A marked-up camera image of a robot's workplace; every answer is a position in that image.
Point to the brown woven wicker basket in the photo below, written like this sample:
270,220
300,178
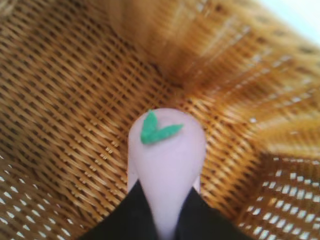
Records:
75,100

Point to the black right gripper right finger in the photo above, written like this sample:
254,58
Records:
200,220

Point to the pink toy peach green leaves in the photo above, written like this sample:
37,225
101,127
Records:
167,160

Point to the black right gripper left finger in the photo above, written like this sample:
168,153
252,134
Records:
130,217

